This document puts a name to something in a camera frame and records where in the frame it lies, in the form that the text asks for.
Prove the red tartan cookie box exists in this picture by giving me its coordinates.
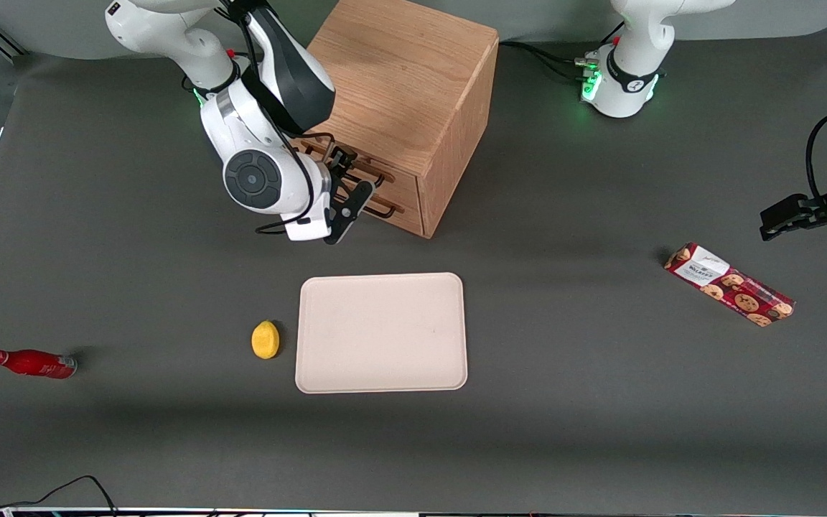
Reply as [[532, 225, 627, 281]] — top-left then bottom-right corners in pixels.
[[663, 243, 795, 328]]

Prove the black base cable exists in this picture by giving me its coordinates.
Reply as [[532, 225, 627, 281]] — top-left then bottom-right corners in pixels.
[[498, 40, 597, 81]]

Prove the yellow lemon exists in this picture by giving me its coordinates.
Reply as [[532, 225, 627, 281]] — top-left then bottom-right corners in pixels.
[[251, 320, 281, 360]]

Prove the thin black table cable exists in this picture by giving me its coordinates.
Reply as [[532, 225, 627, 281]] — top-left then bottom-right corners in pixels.
[[0, 475, 121, 517]]

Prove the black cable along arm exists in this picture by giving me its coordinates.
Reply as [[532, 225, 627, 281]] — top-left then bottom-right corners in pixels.
[[238, 7, 317, 235]]

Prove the wooden drawer cabinet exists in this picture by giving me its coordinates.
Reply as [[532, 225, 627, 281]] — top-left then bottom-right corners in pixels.
[[290, 0, 500, 240]]

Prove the red bottle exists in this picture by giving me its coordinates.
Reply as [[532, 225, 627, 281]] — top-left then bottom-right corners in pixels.
[[0, 349, 78, 380]]

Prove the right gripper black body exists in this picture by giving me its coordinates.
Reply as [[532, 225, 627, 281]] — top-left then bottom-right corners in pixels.
[[317, 159, 348, 209]]

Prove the wooden drawer long black handle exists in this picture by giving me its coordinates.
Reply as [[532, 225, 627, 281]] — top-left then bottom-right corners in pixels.
[[297, 134, 424, 209]]

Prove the beige rectangular tray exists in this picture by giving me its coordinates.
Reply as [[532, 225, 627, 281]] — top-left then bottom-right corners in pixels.
[[295, 272, 469, 395]]

